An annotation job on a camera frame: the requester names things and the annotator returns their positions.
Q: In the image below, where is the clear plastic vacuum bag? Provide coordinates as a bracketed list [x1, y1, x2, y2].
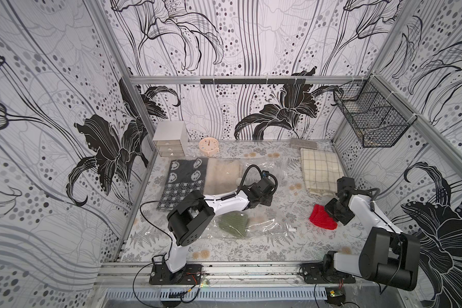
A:
[199, 158, 295, 239]

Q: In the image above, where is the beige fluffy scarf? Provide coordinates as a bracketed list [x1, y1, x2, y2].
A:
[204, 159, 242, 195]

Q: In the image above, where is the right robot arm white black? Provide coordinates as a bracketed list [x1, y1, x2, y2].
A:
[323, 177, 420, 291]

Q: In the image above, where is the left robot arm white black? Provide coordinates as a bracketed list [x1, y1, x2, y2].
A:
[164, 171, 278, 273]

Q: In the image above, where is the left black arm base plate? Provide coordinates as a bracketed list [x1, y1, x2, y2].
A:
[149, 264, 203, 286]

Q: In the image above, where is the black wire wall basket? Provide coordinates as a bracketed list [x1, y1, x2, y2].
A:
[333, 78, 417, 148]

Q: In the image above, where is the white mini drawer unit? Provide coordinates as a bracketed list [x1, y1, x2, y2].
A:
[152, 121, 189, 157]

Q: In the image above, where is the red knitted cloth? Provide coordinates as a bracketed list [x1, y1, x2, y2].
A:
[309, 204, 338, 230]

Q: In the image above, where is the peach round alarm clock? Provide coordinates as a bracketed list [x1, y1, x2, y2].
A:
[198, 137, 219, 157]

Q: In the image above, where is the black white patterned scarf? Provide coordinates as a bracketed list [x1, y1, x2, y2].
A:
[157, 157, 209, 212]

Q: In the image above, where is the grey flat sponge block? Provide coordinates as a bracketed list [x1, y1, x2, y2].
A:
[290, 139, 318, 150]

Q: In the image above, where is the cream checked cloth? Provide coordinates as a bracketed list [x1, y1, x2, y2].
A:
[300, 148, 344, 196]

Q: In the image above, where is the black wall rail strip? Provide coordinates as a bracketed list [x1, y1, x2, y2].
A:
[200, 78, 306, 85]

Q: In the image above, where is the white cable duct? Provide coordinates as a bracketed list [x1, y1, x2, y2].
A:
[105, 286, 329, 302]

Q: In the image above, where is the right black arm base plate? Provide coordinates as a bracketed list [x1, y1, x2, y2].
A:
[299, 262, 355, 284]

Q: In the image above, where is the green knitted cloth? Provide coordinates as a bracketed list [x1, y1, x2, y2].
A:
[218, 212, 248, 238]

